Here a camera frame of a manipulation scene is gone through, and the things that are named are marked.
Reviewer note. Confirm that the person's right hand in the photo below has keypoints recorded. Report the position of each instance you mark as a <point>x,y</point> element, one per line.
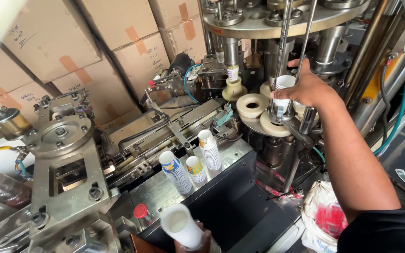
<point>309,89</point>

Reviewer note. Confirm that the person's left hand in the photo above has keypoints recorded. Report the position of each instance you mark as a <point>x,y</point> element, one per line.
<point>206,242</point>

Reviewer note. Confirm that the person's left fingers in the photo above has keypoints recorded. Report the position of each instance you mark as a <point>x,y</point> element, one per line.
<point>206,235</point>

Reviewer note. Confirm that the long white paper cup stack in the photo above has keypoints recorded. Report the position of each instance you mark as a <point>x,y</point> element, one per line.
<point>181,225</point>

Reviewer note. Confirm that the short yellow printed cup stack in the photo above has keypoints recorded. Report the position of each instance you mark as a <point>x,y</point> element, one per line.
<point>196,169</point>

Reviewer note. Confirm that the tall blue printed cup stack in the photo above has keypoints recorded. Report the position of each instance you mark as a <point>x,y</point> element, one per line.
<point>176,172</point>

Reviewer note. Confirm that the red push button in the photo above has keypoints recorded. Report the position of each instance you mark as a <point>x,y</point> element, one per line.
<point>140,211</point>

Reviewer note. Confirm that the tall white ribbed cup stack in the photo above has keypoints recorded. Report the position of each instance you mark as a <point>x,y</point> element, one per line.
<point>209,149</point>

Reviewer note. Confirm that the white plastic bag red print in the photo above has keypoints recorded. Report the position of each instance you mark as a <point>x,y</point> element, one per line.
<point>323,218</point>

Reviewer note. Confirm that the steel paper cup machine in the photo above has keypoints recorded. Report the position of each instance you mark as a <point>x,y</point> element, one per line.
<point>69,196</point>

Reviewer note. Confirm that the cream cone mould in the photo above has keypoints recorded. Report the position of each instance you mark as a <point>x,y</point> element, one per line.
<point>234,90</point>

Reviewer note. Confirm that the blue air tube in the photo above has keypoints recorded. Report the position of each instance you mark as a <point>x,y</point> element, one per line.
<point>187,82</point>

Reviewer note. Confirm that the printed cup on mandrel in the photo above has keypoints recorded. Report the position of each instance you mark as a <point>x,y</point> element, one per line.
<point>232,73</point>

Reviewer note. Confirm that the black motor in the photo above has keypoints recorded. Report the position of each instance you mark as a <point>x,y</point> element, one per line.
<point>180,65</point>

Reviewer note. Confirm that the person's black sleeve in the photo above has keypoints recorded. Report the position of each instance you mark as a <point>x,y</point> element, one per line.
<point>381,233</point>

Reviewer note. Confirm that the round steel turret plate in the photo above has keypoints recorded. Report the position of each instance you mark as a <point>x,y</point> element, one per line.
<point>258,27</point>

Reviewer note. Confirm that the stack of cardboard cartons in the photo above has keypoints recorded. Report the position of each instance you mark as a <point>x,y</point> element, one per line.
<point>93,45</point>

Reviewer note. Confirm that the brass oil cup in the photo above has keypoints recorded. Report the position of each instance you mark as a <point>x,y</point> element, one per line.
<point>10,123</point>

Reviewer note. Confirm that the teal limit switch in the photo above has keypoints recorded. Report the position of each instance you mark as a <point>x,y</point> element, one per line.
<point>223,117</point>

